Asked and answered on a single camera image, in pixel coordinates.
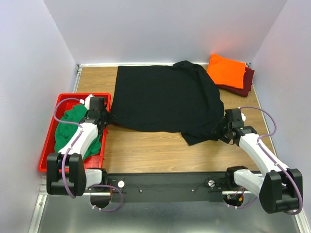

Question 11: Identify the black t shirt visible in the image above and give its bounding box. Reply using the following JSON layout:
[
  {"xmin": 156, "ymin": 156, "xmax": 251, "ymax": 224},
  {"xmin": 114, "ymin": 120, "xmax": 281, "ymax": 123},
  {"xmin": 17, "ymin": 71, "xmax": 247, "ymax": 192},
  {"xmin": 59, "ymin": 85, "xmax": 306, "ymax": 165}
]
[{"xmin": 110, "ymin": 61, "xmax": 224, "ymax": 146}]

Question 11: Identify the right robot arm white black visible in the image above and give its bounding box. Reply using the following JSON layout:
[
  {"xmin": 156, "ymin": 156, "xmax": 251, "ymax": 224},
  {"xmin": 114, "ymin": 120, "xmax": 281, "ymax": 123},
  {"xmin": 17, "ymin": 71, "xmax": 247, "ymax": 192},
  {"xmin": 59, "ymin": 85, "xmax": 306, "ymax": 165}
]
[{"xmin": 208, "ymin": 107, "xmax": 303, "ymax": 215}]

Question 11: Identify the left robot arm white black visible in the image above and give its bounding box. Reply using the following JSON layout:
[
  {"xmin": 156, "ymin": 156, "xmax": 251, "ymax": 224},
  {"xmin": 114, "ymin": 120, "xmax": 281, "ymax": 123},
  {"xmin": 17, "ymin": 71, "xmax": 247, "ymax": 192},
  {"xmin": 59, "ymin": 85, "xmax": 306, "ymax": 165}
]
[{"xmin": 46, "ymin": 94, "xmax": 111, "ymax": 199}]

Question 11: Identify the green crumpled t shirt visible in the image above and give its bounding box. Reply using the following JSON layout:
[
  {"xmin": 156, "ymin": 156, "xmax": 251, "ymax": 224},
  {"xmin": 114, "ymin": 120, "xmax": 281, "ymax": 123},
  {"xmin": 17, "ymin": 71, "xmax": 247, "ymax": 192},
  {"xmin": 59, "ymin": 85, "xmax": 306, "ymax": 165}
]
[{"xmin": 54, "ymin": 104, "xmax": 103, "ymax": 160}]

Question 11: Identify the red plastic tray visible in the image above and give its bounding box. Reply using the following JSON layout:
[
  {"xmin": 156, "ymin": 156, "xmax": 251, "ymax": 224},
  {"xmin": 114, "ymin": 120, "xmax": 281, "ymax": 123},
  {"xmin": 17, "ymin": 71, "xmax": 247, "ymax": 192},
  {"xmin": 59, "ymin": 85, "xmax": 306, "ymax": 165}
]
[{"xmin": 37, "ymin": 93, "xmax": 111, "ymax": 173}]

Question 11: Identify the dark red folded t shirt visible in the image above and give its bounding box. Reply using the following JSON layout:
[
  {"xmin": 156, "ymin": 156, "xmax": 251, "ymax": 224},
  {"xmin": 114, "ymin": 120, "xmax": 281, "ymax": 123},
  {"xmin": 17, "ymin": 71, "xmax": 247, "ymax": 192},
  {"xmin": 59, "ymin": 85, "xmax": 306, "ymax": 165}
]
[{"xmin": 217, "ymin": 67, "xmax": 255, "ymax": 98}]

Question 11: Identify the orange folded t shirt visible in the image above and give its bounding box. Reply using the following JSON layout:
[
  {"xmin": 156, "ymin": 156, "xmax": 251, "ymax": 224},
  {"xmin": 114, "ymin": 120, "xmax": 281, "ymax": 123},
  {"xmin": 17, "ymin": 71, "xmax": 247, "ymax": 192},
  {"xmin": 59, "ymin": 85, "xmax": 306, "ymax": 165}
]
[{"xmin": 207, "ymin": 54, "xmax": 246, "ymax": 89}]

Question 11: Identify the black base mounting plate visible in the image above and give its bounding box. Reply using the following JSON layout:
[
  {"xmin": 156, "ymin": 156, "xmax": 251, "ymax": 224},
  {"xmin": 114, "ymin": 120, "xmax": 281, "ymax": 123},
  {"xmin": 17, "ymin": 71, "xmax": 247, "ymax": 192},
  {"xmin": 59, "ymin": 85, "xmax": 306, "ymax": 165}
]
[{"xmin": 80, "ymin": 171, "xmax": 255, "ymax": 209}]

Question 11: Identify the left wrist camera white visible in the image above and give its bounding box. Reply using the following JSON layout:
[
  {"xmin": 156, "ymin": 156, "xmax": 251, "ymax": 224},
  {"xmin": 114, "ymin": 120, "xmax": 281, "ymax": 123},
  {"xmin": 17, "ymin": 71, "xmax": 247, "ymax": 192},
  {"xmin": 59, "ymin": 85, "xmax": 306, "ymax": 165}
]
[{"xmin": 80, "ymin": 94, "xmax": 94, "ymax": 109}]

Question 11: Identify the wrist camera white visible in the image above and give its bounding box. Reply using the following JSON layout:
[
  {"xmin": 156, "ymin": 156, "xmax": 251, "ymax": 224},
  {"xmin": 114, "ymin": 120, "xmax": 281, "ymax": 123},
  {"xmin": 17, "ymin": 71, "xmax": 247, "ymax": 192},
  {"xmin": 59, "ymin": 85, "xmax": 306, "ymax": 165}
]
[
  {"xmin": 80, "ymin": 94, "xmax": 94, "ymax": 109},
  {"xmin": 238, "ymin": 107, "xmax": 246, "ymax": 121}
]

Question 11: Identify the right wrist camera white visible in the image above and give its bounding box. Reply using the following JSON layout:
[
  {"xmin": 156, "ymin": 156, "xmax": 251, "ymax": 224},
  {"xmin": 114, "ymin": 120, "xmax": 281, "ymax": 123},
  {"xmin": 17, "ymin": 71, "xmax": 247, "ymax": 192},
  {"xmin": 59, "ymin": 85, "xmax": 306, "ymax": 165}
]
[{"xmin": 238, "ymin": 107, "xmax": 246, "ymax": 121}]

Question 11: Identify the aluminium frame rail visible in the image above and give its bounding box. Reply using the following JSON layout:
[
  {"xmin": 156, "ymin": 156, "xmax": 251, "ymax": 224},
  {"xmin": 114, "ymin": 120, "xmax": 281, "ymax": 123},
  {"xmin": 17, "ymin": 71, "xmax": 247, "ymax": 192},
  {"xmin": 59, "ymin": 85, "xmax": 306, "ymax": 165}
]
[{"xmin": 38, "ymin": 172, "xmax": 301, "ymax": 195}]

